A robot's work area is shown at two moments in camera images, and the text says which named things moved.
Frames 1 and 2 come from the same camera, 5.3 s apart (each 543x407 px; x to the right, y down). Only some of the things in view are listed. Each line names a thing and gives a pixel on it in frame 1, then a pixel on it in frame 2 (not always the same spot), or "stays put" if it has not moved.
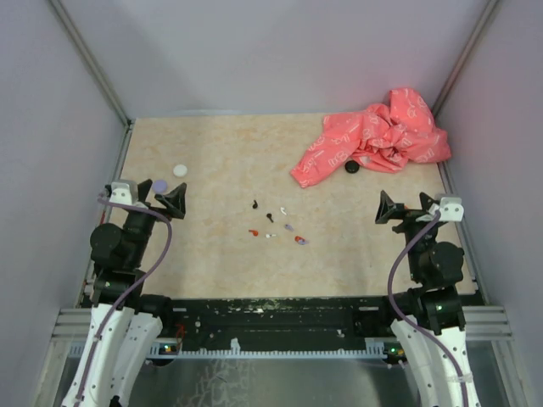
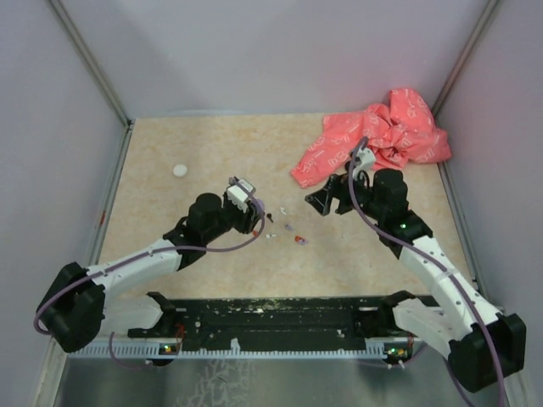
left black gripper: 174,201 -> 246,221
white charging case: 180,170 stays put
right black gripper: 411,216 -> 336,187
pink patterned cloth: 384,137 stays put
